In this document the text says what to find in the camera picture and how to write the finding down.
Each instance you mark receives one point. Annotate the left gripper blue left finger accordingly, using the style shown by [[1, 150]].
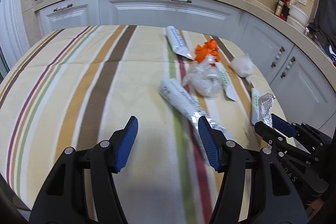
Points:
[[62, 198]]

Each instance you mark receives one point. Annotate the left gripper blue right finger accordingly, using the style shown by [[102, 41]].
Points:
[[273, 197]]

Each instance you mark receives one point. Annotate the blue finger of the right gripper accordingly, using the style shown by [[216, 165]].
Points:
[[263, 132], [283, 126]]

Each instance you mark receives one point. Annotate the silver foil wrapper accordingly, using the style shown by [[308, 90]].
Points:
[[265, 104]]

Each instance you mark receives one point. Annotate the white green sachet small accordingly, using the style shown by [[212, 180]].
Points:
[[226, 82]]

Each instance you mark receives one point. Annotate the white tissue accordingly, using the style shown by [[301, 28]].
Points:
[[243, 67]]

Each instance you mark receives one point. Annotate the clear plastic bag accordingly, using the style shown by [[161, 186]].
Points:
[[204, 77]]

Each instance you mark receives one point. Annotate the orange wrapper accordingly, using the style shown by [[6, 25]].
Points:
[[208, 48]]

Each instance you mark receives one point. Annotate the white grey printed sachet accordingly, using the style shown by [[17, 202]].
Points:
[[179, 98]]

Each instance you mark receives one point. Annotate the white blue milk powder sachet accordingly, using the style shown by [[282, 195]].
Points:
[[177, 43]]

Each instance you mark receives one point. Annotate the white stacked bowls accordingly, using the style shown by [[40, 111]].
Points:
[[297, 18]]

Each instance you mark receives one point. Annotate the striped tablecloth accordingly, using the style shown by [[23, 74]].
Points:
[[77, 86]]

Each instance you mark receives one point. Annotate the red packages behind bottle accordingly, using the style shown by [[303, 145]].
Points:
[[285, 10]]

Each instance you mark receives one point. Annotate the dark oil bottle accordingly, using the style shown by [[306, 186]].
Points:
[[279, 6]]

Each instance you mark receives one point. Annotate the cabinet door handle right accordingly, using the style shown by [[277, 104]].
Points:
[[287, 67]]

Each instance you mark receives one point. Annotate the cabinet door handle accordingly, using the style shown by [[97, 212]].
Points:
[[287, 67], [277, 57]]

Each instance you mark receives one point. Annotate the cabinet door handle left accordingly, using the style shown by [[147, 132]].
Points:
[[277, 57]]

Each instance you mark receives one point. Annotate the white wall socket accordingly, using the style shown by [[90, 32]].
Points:
[[303, 2]]

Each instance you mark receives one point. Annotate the drawer handle left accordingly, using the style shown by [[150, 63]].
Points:
[[63, 7]]

